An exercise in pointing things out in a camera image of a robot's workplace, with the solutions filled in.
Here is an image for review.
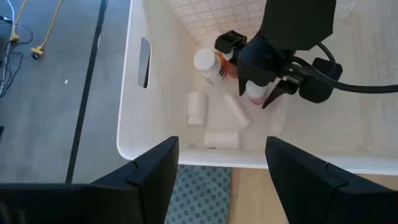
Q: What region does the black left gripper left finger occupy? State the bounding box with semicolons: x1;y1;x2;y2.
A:
83;135;180;224

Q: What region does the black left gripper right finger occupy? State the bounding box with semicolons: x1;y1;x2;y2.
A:
264;135;398;224

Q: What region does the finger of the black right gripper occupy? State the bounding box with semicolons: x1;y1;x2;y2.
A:
237;72;250;97
261;80;300;110

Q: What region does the pink labelled bottle white cap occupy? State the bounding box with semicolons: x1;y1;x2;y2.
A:
245;80;269;105

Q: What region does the white perforated plastic basket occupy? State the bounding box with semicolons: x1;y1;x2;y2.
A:
116;0;398;176

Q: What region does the orange pill bottle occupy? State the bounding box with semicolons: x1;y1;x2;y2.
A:
216;50;239;79

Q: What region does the white bottle with printed label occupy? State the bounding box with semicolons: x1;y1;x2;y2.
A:
193;47;228;86

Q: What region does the teal patterned cloth pack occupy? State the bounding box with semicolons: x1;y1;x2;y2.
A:
164;164;233;224

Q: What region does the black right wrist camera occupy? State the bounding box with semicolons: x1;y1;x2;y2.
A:
297;57;344;104

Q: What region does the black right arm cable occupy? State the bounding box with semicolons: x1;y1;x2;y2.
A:
291;41;398;95

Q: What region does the black floor cable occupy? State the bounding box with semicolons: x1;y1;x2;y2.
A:
0;14;34;99

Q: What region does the yellow cable with plug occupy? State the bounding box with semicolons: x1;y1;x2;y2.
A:
9;0;27;44
30;0;65;60

